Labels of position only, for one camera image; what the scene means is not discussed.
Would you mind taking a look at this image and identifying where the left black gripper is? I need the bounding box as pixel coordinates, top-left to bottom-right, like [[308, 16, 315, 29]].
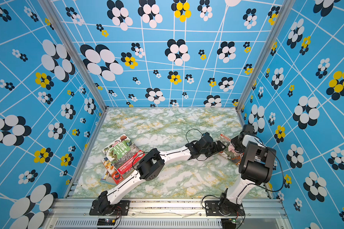
[[200, 140, 227, 157]]

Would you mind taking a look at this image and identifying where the red brown illustrated book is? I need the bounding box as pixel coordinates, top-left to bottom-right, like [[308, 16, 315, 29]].
[[220, 134, 243, 166]]

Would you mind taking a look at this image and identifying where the green red dinosaur book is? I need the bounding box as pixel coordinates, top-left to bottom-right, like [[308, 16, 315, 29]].
[[101, 134, 145, 178]]

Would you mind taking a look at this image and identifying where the red manga book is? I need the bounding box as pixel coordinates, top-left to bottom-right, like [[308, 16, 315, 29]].
[[101, 157, 124, 185]]

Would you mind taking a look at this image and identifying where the pink cloth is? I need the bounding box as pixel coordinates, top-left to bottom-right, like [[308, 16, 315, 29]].
[[228, 143, 238, 157]]

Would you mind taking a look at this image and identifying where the grey teal warrior book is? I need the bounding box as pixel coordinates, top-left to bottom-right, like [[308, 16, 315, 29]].
[[100, 171, 116, 186]]

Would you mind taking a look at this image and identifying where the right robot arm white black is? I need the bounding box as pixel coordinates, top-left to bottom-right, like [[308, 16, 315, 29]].
[[218, 124, 276, 216]]

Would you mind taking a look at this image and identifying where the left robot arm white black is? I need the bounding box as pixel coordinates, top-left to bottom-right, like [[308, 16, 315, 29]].
[[92, 132, 226, 215]]

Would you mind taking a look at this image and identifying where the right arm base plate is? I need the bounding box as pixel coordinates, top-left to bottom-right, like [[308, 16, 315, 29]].
[[203, 200, 245, 217]]

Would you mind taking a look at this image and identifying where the aluminium front rail frame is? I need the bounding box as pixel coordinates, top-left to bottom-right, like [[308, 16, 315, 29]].
[[43, 198, 292, 229]]

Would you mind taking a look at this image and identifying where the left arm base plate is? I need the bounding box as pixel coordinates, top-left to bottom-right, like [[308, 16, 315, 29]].
[[89, 199, 131, 216]]

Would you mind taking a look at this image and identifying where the right aluminium corner post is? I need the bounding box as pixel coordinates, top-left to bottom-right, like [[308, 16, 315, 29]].
[[237, 0, 296, 113]]

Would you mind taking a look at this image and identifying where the aluminium corner post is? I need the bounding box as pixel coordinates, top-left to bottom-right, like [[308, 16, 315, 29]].
[[237, 0, 296, 113], [38, 1, 107, 112]]

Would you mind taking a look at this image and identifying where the left aluminium corner post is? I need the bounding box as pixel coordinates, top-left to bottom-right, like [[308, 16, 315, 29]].
[[38, 1, 107, 112]]

